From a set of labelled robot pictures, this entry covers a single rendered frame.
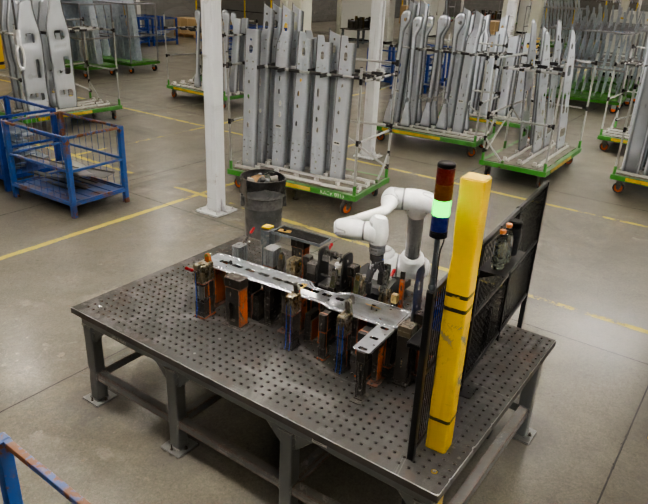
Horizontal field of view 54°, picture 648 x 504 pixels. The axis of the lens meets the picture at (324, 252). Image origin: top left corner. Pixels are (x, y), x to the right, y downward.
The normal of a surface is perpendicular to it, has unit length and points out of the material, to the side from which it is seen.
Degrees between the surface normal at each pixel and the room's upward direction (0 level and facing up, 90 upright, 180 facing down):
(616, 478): 0
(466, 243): 90
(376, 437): 0
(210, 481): 0
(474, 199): 90
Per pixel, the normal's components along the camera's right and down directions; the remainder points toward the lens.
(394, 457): 0.04, -0.91
